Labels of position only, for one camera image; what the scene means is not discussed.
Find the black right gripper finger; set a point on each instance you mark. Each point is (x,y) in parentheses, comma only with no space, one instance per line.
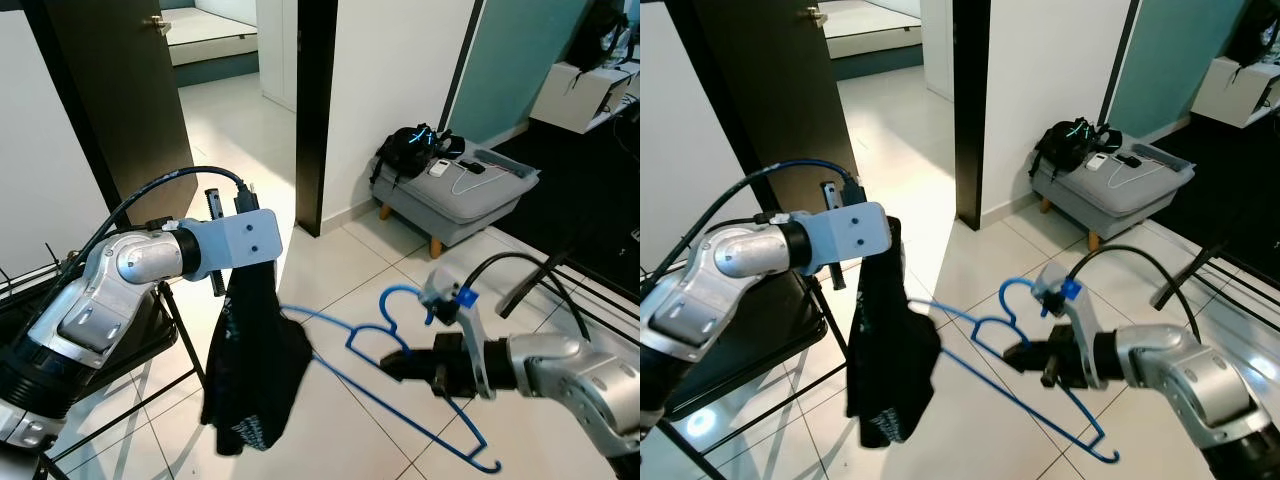
(1030,364)
(1026,348)
(408,357)
(412,372)

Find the blue plastic clothes hanger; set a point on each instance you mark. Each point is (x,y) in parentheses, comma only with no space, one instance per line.
(1075,425)
(450,432)

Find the black garment with print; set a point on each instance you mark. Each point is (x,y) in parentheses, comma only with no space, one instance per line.
(260,370)
(895,360)

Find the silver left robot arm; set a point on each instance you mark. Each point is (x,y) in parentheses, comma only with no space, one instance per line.
(95,310)
(720,290)

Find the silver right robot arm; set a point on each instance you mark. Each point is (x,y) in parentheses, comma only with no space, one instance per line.
(570,375)
(1190,370)

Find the black padded chair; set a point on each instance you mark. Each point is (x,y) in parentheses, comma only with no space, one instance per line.
(760,340)
(150,330)

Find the small white device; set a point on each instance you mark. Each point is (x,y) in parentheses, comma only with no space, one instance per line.
(438,168)
(1098,161)

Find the dark brown wooden door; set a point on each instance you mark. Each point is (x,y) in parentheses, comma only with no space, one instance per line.
(770,90)
(120,100)

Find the bed with white sheet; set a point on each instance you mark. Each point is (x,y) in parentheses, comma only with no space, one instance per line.
(205,45)
(870,35)

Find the white shelf unit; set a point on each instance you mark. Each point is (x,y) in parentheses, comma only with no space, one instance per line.
(1235,95)
(580,100)

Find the black bag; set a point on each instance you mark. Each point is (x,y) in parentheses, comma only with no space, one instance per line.
(600,35)
(1255,30)

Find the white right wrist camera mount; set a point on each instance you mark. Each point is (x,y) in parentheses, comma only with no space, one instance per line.
(470,330)
(1075,320)

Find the black door frame post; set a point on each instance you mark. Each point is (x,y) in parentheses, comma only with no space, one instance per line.
(972,115)
(315,120)

